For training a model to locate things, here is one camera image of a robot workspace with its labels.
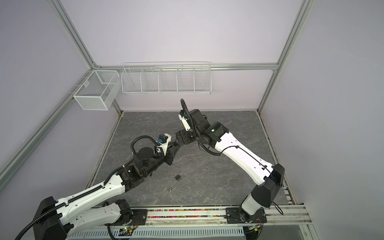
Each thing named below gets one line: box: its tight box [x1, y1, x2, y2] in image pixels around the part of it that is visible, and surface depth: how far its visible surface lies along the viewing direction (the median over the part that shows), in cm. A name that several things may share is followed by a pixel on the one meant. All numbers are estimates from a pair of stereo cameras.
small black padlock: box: [174, 173, 184, 182], surface depth 88 cm
